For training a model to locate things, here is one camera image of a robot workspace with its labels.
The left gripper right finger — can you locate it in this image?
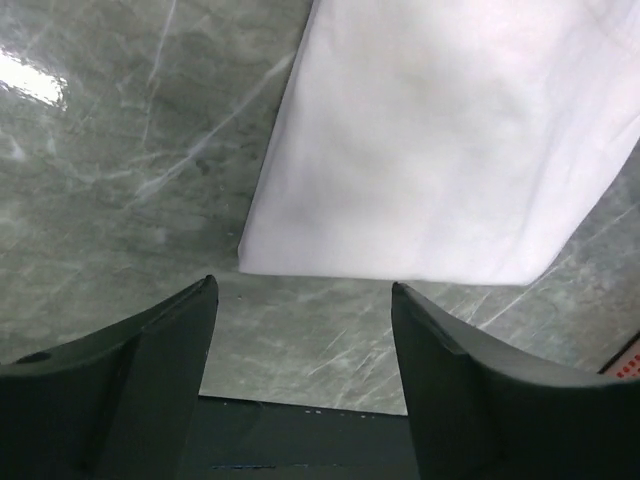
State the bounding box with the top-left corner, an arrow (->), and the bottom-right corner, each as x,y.
391,283 -> 639,479

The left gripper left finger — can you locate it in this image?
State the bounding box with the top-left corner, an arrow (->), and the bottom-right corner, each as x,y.
1,276 -> 218,479

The white red-print t-shirt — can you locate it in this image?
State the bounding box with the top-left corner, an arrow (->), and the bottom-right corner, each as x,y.
238,0 -> 639,285

